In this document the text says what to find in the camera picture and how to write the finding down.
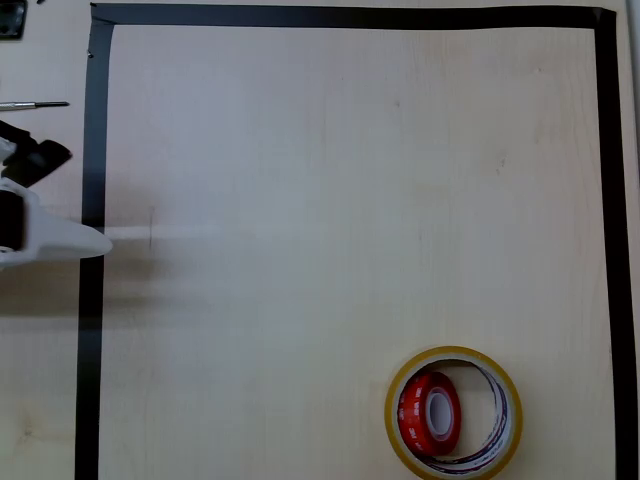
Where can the small red tape roll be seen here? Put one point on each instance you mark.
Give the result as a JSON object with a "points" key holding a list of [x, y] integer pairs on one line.
{"points": [[415, 405]]}

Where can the large yellow tape roll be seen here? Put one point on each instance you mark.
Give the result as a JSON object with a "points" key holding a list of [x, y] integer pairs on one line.
{"points": [[392, 400]]}

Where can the thin metal screwdriver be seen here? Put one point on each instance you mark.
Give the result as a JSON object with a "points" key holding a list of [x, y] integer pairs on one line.
{"points": [[30, 104]]}

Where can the black box-shaped object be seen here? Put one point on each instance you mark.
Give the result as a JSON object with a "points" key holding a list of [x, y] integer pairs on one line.
{"points": [[10, 20]]}

